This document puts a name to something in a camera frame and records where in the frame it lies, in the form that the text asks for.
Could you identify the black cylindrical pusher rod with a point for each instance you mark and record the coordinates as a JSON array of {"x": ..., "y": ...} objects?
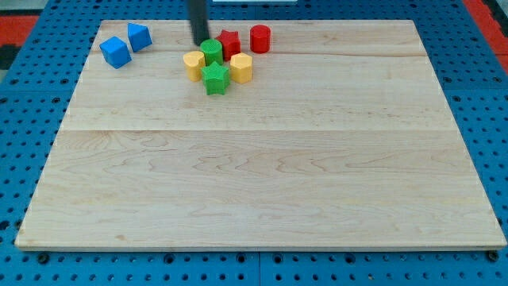
[{"x": 198, "y": 18}]

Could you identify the red star block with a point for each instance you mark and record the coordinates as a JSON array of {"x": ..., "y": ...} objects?
[{"x": 231, "y": 43}]

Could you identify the green star block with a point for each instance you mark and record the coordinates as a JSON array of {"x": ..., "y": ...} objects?
[{"x": 215, "y": 78}]

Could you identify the green cylinder block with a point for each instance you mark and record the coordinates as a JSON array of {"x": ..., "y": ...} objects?
[{"x": 212, "y": 50}]

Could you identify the yellow heart block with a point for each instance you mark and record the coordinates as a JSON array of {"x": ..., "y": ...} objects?
[{"x": 194, "y": 62}]

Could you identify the blue triangular prism block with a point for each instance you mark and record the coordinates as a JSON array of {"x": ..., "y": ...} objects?
[{"x": 139, "y": 36}]

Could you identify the red cylinder block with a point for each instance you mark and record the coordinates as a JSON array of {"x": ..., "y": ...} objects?
[{"x": 260, "y": 39}]

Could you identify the yellow hexagon block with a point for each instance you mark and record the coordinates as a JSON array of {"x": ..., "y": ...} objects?
[{"x": 241, "y": 68}]

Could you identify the blue cube block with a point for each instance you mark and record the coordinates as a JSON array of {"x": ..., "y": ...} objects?
[{"x": 115, "y": 52}]

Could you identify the light wooden board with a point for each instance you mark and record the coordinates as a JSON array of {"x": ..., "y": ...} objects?
[{"x": 342, "y": 141}]

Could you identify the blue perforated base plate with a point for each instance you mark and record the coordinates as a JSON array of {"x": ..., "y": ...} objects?
[{"x": 38, "y": 87}]

